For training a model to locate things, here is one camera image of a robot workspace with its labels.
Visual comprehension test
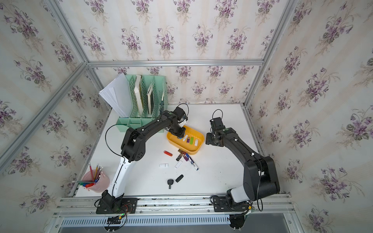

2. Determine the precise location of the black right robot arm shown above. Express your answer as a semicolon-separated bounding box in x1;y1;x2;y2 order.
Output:
206;116;280;212

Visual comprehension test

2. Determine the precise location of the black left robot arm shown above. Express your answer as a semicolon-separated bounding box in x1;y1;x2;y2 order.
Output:
102;106;189;200

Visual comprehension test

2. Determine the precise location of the yellow plastic storage box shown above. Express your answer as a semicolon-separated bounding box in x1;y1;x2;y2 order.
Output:
167;126;205;155

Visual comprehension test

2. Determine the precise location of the red usb drive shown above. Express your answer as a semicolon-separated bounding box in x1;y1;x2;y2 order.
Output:
164;150;173;157

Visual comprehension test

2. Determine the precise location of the small white usb drive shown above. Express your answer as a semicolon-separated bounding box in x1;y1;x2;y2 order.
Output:
159;163;169;168

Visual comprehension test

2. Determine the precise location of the black oval usb drive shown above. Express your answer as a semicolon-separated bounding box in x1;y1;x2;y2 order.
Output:
175;175;184;183

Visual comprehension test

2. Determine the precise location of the blue white marker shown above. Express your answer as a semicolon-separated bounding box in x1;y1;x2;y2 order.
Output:
186;153;199;171

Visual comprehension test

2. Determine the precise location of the green desk file organizer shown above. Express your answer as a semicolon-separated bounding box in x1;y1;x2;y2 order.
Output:
117;75;169;133

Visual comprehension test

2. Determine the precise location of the beige notebook in organizer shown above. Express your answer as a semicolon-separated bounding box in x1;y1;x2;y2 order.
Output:
147;84;153;115

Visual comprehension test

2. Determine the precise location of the white book in organizer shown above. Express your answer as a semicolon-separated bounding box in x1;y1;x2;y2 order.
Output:
134;75;143;116

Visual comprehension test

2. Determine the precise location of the white paper stack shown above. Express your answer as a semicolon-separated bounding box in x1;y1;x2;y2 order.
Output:
99;74;133;118

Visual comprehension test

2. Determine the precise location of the pink pen cup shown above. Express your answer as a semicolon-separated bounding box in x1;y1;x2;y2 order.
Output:
76;164;110;193

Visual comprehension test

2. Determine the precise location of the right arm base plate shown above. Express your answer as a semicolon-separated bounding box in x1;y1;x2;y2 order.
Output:
210;195;253;212

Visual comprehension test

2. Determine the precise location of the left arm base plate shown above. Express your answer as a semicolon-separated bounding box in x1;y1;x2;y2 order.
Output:
95;198;139;215

